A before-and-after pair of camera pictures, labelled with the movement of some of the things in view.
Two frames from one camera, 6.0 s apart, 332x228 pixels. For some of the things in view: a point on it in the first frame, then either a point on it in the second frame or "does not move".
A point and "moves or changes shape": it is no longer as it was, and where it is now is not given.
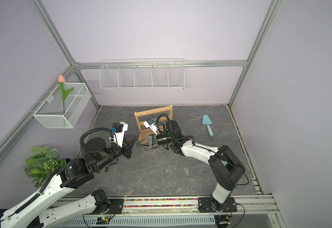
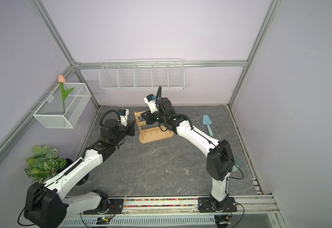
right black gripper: (154, 141) -> (147, 116)
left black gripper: (127, 147) -> (130, 128)
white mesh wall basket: (50, 112) does not move
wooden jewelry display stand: (152, 121) moves or changes shape
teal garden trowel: (207, 120) does not move
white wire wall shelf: (142, 74) does not move
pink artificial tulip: (61, 80) does not move
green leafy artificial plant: (45, 160) does not move
